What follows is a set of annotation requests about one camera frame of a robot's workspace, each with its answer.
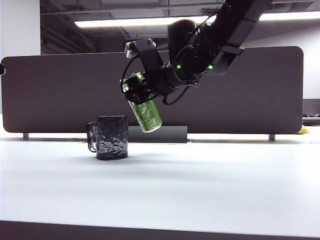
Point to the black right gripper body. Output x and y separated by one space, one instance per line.
167 80

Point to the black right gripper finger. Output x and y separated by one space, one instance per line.
137 90

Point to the green energy drink can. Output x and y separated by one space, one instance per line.
147 115

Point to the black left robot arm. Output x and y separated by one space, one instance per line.
2 69

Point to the dark textured glass mug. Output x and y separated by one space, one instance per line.
110 137

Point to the long ceiling light strip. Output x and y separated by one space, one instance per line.
125 23

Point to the dark grey desk divider panel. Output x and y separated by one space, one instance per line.
62 87

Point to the grey metal divider foot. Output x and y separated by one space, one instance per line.
271 137
25 136

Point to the yellow object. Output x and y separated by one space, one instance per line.
304 130

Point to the dark background partition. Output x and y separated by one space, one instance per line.
311 107

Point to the background desk with keyboard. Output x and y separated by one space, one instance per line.
311 120

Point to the silver wrist camera black mount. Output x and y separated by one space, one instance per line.
148 55

